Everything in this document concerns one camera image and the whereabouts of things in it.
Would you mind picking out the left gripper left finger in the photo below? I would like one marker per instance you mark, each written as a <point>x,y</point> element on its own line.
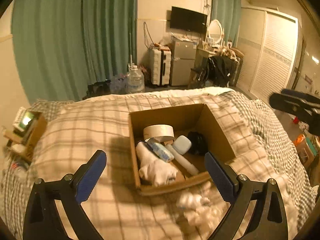
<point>42,219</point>

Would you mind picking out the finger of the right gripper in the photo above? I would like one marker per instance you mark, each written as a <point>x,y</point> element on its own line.
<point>300,108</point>
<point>305,96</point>

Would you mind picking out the white louvered wardrobe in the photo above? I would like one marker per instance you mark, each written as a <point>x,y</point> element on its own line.
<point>269,41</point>

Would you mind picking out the open brown cardboard box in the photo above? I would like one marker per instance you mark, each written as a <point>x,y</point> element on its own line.
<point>184,119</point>

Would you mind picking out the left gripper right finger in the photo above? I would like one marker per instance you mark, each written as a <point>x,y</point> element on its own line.
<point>268,219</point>

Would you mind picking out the black bag on floor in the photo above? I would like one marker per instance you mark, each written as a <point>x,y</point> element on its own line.
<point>98,89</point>

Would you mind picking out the blue white tube pack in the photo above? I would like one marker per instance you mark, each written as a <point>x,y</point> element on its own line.
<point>160,150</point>

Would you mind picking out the light green side curtain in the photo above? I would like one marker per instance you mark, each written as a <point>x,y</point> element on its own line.
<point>228,13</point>

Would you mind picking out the green checked bed sheet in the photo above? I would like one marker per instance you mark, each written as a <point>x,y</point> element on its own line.
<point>280,134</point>

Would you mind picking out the white oval vanity mirror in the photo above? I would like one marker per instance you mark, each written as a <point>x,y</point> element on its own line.
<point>215,33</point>

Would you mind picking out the large green curtain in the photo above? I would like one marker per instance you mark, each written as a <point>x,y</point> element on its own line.
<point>62,46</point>

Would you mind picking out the white sock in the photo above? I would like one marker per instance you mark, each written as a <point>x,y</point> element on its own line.
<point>153,169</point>

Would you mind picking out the white tape roll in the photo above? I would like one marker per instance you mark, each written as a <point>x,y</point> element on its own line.
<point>161,133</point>

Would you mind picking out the round black compact mirror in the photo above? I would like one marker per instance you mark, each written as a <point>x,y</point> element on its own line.
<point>198,143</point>

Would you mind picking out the large clear water jug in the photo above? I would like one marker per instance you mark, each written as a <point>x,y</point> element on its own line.
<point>135,80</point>

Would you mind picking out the silver mini fridge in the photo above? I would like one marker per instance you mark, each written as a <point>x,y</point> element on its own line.
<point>183,55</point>

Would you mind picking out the small light blue case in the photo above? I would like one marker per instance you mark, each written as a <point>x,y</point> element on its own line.
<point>182,144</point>

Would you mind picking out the white plastic tube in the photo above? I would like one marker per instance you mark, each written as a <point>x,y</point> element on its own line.
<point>190,168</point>

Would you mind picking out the white hard suitcase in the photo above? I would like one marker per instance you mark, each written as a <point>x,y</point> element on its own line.
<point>160,66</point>

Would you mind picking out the black wall television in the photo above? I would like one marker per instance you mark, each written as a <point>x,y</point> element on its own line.
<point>188,20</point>

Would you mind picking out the small cluttered cardboard box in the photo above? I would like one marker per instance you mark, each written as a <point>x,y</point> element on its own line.
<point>27,129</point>

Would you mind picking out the black jacket on chair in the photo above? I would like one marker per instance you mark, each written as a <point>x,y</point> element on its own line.
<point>219,70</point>

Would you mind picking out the plaid beige blanket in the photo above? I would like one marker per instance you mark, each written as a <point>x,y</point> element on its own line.
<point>120,169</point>

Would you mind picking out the white lace cloth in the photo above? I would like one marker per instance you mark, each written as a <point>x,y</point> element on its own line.
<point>204,210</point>

